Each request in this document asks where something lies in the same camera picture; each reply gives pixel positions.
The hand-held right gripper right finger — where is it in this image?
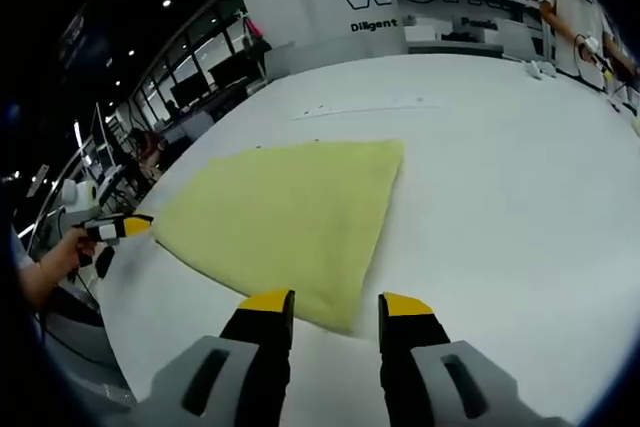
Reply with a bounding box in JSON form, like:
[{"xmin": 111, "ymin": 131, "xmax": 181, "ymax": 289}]
[{"xmin": 377, "ymin": 291, "xmax": 579, "ymax": 427}]

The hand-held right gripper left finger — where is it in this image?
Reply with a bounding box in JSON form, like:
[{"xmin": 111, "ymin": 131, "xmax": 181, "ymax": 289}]
[{"xmin": 137, "ymin": 288, "xmax": 297, "ymax": 427}]

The yellow garment with dark sleeves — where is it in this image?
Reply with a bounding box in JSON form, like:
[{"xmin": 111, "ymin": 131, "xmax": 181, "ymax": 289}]
[{"xmin": 151, "ymin": 138, "xmax": 407, "ymax": 334}]

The grey storage shelf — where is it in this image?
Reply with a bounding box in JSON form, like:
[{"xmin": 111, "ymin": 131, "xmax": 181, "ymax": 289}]
[{"xmin": 382, "ymin": 0, "xmax": 556, "ymax": 61}]

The grey hanging bag pink strap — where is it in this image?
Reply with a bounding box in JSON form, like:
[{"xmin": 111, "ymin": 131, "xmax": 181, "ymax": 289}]
[{"xmin": 243, "ymin": 16, "xmax": 274, "ymax": 54}]

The small white table object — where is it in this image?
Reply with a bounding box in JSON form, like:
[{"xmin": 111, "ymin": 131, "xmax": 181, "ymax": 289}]
[{"xmin": 522, "ymin": 59, "xmax": 557, "ymax": 80}]

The black desk monitor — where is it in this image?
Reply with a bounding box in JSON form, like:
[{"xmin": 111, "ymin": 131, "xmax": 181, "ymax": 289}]
[
  {"xmin": 207, "ymin": 54, "xmax": 251, "ymax": 93},
  {"xmin": 169, "ymin": 71, "xmax": 209, "ymax": 108}
]

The black oval object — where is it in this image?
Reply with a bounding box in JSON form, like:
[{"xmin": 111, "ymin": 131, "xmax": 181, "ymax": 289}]
[{"xmin": 93, "ymin": 248, "xmax": 116, "ymax": 279}]

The person's left hand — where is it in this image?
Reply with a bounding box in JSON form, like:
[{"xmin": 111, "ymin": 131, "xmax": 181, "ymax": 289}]
[{"xmin": 59, "ymin": 224, "xmax": 101, "ymax": 273}]

